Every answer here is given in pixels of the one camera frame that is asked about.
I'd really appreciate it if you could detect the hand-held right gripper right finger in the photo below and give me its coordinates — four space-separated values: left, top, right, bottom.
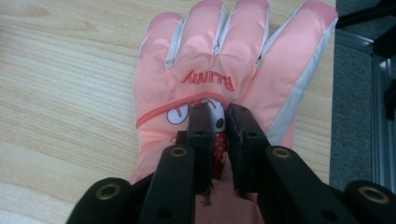
226 103 273 195

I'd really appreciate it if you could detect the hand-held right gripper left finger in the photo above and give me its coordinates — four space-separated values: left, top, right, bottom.
175 102 216 195

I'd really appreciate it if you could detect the pink glove with cartoon print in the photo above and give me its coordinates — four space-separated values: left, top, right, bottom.
129 0 339 224

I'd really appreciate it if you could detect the metal table frame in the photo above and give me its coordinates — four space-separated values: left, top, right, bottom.
334 28 396 194

